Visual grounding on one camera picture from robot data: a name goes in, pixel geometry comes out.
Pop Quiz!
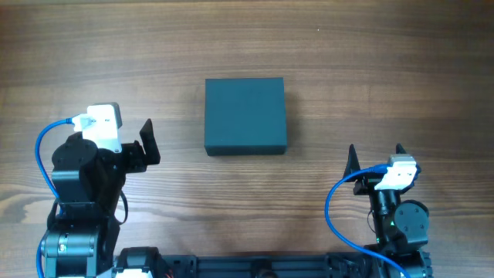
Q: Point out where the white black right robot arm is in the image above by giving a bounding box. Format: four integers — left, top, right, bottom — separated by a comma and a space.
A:
349, 144, 433, 278

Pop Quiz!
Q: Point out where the dark green box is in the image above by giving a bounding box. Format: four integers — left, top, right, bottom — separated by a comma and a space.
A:
204, 77, 288, 156

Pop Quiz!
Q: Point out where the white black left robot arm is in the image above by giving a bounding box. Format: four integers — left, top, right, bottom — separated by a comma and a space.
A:
36, 120, 161, 277

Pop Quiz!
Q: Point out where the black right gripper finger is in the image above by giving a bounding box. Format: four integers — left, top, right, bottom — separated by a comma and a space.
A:
395, 143, 421, 174
343, 144, 361, 181

